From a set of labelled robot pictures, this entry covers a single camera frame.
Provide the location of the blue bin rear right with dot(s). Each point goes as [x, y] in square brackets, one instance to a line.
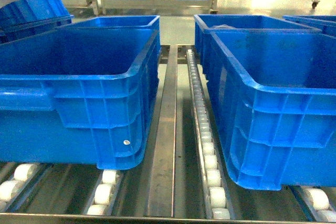
[207, 23]

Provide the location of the blue bin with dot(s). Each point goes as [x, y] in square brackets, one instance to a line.
[138, 22]
[273, 98]
[207, 23]
[81, 95]

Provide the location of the white roller track centre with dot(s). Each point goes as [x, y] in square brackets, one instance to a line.
[214, 193]

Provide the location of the blue bin rear left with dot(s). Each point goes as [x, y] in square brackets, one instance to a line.
[138, 22]

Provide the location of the blue bin front right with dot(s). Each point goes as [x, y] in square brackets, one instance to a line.
[273, 98]

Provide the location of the blue bin front left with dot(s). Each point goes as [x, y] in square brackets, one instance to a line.
[81, 95]

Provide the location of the steel centre divider rail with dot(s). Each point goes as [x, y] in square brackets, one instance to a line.
[160, 201]

